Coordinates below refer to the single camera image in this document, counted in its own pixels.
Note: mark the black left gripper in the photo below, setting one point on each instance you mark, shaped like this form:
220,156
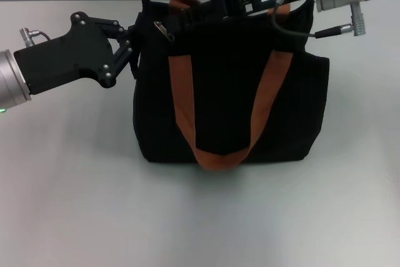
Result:
68,57

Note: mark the silver zipper pull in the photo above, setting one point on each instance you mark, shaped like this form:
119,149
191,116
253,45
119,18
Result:
164,31

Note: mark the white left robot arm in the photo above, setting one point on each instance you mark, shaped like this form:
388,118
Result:
9,79

